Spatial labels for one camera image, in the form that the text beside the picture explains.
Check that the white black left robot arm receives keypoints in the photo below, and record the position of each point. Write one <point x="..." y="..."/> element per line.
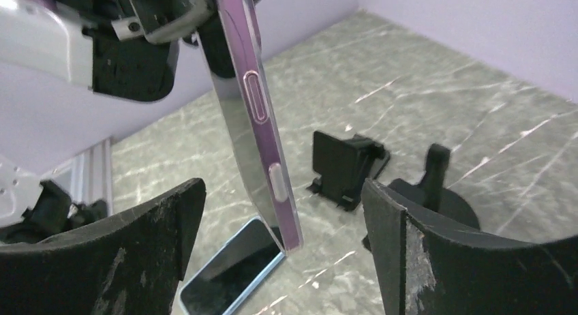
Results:
<point x="124" y="49"/>

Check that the purple phone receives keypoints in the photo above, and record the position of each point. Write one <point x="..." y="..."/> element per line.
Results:
<point x="231" y="45"/>

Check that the aluminium rail frame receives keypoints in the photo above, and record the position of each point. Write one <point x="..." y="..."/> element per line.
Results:
<point x="87" y="177"/>

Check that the black round base phone stand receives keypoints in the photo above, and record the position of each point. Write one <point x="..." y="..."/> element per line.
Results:
<point x="431" y="193"/>

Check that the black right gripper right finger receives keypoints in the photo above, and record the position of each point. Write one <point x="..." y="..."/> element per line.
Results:
<point x="427" y="263"/>

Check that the black folding phone stand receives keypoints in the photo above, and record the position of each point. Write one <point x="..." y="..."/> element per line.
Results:
<point x="343" y="166"/>

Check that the blue cased phone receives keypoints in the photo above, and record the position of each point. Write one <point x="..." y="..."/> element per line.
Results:
<point x="223" y="284"/>

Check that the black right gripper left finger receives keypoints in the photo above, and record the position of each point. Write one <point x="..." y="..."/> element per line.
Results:
<point x="128" y="263"/>

